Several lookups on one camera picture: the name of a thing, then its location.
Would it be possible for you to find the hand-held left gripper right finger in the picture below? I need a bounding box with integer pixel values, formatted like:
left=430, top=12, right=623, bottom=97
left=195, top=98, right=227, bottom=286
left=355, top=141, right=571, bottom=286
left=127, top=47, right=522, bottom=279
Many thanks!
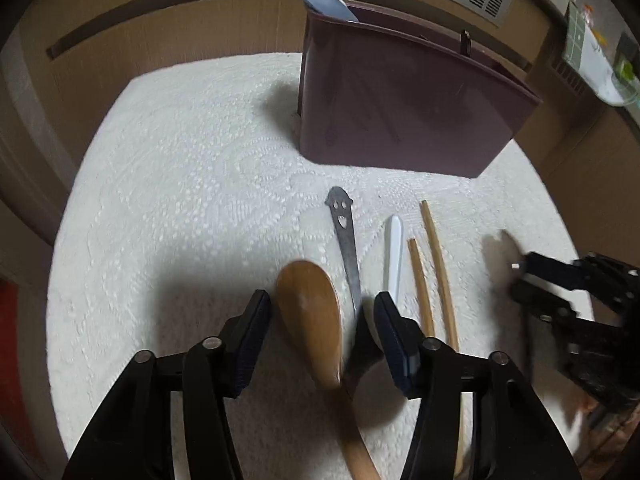
left=374, top=291, right=583, bottom=480

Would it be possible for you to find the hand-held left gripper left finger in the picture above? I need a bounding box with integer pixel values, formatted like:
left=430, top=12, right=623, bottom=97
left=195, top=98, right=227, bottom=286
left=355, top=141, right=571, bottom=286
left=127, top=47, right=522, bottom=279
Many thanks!
left=62, top=289, right=274, bottom=480

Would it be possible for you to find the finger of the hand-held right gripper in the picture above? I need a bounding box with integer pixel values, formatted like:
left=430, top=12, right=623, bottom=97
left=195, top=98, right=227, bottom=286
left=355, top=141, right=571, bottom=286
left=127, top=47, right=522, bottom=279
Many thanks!
left=520, top=251, right=595, bottom=288
left=509, top=282, right=576, bottom=325

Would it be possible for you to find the short wooden chopstick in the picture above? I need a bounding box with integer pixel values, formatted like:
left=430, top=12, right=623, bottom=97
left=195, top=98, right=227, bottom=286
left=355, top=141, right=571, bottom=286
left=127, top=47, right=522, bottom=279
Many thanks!
left=407, top=238, right=436, bottom=338

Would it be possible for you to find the wooden spoon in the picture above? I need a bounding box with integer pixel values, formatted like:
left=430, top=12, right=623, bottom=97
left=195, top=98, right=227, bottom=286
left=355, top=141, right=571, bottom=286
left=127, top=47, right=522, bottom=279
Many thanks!
left=276, top=259, right=381, bottom=480

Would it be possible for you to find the long wooden chopstick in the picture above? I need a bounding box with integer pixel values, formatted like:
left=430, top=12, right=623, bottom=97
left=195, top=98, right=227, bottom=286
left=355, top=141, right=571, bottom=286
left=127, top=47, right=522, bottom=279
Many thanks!
left=420, top=201, right=468, bottom=480

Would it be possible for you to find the white plastic spoon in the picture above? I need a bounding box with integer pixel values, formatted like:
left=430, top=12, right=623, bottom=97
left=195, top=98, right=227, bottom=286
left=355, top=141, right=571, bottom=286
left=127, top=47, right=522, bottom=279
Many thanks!
left=364, top=215, right=405, bottom=353

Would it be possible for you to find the smiley metal handle utensil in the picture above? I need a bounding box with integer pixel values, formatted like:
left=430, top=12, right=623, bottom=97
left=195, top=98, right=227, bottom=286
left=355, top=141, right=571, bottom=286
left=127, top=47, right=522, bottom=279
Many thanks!
left=327, top=186, right=383, bottom=401

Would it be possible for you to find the maroon plastic utensil holder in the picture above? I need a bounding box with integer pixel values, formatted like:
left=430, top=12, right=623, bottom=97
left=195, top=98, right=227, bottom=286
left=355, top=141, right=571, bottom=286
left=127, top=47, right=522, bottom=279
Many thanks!
left=298, top=0, right=543, bottom=178

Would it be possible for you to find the white lace tablecloth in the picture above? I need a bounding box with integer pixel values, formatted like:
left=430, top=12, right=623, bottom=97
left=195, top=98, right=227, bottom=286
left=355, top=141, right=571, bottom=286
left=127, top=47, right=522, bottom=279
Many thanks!
left=46, top=52, right=596, bottom=480

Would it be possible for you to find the clear glass bowl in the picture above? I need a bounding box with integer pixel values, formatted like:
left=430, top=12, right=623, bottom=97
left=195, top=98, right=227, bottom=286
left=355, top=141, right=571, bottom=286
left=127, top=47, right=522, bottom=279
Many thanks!
left=607, top=72, right=640, bottom=107

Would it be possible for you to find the small grey vent grille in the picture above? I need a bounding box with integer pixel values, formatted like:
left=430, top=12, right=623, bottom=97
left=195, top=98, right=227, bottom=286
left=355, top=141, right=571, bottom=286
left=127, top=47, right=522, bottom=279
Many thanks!
left=550, top=57, right=592, bottom=95

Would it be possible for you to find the green and white towel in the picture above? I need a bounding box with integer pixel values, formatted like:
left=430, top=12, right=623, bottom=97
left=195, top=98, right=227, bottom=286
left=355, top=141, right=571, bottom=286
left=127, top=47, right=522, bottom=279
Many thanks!
left=562, top=2, right=626, bottom=106

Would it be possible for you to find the red box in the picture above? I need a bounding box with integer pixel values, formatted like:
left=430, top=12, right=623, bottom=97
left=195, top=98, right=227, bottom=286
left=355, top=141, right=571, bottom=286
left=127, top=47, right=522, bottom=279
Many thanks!
left=0, top=280, right=33, bottom=461

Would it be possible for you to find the blue spoon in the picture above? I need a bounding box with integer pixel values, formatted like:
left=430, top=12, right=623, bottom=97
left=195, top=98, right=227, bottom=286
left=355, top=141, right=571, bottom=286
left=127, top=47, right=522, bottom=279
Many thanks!
left=290, top=0, right=360, bottom=23

